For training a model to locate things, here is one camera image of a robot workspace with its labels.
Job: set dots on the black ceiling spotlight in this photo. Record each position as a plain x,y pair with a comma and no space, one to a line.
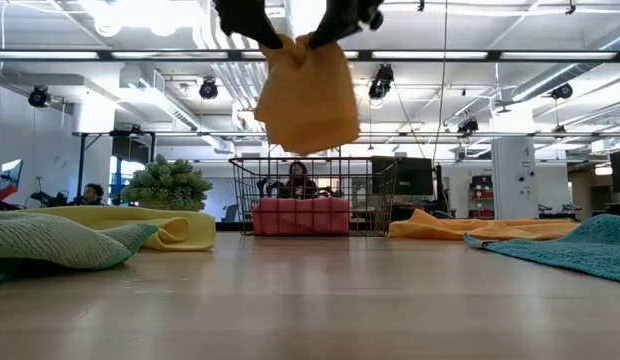
39,96
208,89
562,91
468,126
381,80

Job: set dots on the green artificial plant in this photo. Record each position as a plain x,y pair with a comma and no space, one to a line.
165,185

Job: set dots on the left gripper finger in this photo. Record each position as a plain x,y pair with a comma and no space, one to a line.
250,25

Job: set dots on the red storage shelf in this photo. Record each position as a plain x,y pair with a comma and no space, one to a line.
481,195

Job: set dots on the yellow microfiber towel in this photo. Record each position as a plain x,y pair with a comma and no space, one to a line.
190,230

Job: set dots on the teal microfiber towel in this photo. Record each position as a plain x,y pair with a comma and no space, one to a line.
580,245

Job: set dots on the white square pillar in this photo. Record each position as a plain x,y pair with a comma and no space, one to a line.
515,175

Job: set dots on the orange microfiber towel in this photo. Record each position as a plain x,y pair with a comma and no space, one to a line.
310,100
465,229

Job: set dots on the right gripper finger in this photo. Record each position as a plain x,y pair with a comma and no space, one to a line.
345,20

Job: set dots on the black metal stand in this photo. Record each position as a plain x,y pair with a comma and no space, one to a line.
81,160

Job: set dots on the pink microfiber towel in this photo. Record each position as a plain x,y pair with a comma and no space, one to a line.
300,217

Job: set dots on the person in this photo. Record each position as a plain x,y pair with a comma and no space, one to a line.
92,192
298,180

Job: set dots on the light green microfiber towel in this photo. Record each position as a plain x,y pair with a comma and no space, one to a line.
50,240

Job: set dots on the black aluminium table frame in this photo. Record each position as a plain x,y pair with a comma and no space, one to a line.
230,226

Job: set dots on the tilted computer monitor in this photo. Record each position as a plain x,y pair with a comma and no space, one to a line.
11,175

